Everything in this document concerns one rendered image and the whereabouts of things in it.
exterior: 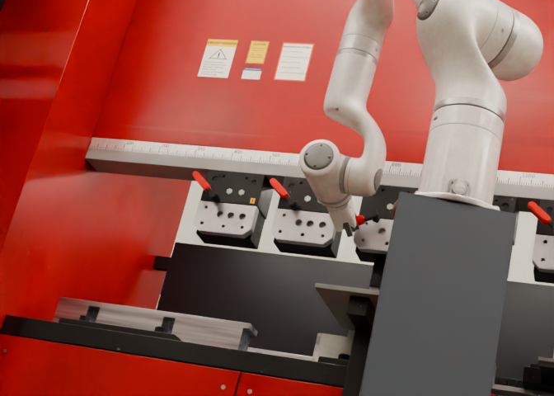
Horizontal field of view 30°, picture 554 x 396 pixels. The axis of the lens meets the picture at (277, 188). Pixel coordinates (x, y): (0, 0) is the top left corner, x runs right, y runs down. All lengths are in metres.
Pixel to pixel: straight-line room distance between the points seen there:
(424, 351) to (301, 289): 1.47
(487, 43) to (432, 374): 0.59
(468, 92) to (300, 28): 1.05
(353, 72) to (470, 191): 0.61
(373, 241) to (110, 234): 0.84
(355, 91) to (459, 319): 0.76
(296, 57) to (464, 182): 1.11
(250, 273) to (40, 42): 0.90
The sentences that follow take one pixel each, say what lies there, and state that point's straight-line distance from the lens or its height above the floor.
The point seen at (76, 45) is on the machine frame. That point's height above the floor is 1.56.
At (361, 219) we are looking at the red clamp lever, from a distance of 2.35.
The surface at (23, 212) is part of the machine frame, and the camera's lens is 2.50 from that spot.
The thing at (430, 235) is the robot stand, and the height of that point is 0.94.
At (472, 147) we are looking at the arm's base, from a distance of 1.67.
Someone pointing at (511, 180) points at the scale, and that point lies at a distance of 2.38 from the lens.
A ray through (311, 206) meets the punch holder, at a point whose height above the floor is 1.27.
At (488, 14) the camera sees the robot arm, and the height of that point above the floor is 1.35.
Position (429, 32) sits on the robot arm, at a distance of 1.78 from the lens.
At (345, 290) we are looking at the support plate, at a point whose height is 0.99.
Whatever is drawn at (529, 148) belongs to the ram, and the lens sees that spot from 2.42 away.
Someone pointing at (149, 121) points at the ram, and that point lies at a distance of 2.69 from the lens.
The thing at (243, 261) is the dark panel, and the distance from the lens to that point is 3.04.
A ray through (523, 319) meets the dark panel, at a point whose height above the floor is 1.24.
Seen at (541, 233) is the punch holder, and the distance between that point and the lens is 2.32.
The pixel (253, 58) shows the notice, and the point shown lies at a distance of 2.69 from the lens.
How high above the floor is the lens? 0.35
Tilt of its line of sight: 23 degrees up
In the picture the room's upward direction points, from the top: 14 degrees clockwise
